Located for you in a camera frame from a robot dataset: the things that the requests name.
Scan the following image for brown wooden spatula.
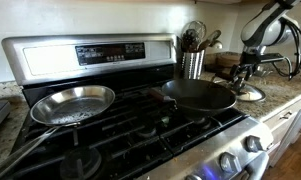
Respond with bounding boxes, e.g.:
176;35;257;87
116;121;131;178
197;29;222;52

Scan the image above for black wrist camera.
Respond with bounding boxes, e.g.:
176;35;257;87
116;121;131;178
254;52;287;65

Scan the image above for silver stove knob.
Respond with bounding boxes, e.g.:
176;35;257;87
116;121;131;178
245;134;265;153
184;173;204;180
219;151;243;174

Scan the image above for dark nonstick frying pan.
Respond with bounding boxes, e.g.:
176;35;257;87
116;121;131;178
147;78;238;119

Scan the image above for stainless steel gas stove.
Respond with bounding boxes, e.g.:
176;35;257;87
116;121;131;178
0;32;275;180

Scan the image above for light wood base cabinet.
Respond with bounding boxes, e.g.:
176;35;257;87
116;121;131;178
261;93;301;168

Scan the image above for silver steel frying pan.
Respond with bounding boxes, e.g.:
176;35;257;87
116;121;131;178
0;84;117;180

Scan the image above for perforated steel utensil holder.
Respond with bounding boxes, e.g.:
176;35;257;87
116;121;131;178
180;49;206;80

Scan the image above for black kitchen utensil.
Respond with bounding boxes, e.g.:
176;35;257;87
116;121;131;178
181;28;202;53

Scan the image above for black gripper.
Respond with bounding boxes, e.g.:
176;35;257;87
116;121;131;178
229;51;262;93

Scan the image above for silver ladle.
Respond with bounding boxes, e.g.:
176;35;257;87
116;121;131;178
211;39;224;51

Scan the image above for metal drawer handle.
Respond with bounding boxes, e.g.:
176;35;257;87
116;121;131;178
278;110;294;121

